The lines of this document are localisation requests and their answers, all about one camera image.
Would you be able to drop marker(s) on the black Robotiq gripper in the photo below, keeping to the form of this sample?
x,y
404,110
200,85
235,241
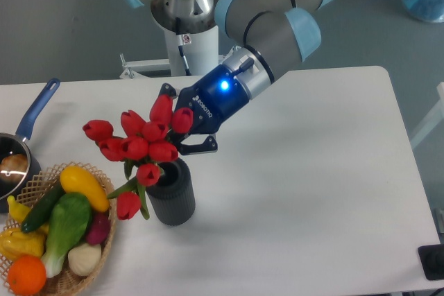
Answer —
x,y
214,98

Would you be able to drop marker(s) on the red tulip bouquet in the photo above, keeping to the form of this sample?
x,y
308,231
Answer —
x,y
145,145

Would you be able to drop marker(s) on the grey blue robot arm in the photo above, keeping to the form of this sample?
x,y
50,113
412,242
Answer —
x,y
236,48

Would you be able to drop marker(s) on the dark grey ribbed vase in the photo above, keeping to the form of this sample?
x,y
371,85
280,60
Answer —
x,y
172,197

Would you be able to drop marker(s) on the yellow squash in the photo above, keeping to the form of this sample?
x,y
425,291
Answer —
x,y
75,179

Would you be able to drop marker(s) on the green bok choy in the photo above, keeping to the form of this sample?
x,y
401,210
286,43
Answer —
x,y
68,223

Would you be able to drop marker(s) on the green cucumber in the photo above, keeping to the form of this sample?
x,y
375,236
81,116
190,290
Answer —
x,y
41,211

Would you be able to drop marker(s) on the white garlic bulb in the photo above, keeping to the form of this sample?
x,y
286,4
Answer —
x,y
84,258

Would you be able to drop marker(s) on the brown bread roll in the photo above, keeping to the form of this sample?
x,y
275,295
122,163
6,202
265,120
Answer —
x,y
14,168

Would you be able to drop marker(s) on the yellow banana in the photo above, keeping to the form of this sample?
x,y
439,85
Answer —
x,y
17,210

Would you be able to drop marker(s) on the yellow bell pepper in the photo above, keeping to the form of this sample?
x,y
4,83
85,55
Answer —
x,y
15,243

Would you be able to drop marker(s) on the orange fruit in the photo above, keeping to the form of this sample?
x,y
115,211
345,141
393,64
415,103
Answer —
x,y
27,275

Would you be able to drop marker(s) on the black device at edge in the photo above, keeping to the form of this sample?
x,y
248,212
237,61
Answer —
x,y
431,258

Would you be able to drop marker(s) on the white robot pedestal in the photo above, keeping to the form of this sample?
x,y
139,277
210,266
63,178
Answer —
x,y
191,36

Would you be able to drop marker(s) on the blue handled saucepan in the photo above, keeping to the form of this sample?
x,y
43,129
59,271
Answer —
x,y
16,143

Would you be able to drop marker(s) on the white frame at right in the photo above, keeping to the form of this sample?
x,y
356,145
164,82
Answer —
x,y
429,121

